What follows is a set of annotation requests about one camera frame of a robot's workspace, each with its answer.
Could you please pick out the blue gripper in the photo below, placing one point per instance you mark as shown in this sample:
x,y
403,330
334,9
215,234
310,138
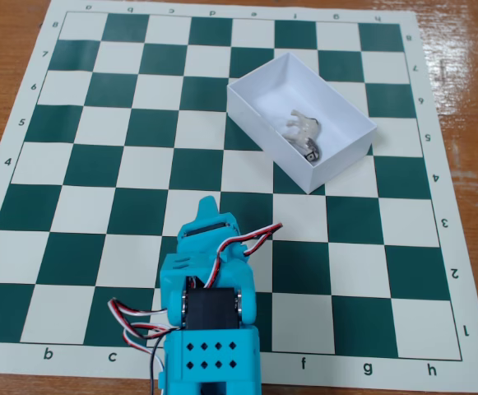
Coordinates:
x,y
204,239

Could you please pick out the white grey toy horse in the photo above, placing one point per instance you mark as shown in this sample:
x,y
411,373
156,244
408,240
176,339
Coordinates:
x,y
306,129

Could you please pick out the green white chessboard mat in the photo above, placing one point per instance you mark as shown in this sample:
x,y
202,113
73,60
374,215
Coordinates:
x,y
345,230

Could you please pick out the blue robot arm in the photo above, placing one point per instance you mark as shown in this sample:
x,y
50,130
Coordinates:
x,y
210,362

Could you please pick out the white open cardboard box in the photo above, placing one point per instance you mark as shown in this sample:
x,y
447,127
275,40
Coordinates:
x,y
337,103

